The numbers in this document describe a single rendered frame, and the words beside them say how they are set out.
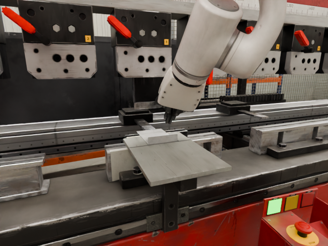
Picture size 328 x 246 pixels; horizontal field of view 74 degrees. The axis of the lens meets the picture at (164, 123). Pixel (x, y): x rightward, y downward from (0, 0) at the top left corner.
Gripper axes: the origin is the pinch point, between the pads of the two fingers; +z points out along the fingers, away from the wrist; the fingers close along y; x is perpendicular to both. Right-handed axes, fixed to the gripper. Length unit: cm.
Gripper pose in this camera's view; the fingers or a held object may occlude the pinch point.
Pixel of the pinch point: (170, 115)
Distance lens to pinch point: 60.8
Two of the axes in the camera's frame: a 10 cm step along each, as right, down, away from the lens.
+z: -2.6, 5.8, 7.7
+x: -0.6, 7.9, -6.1
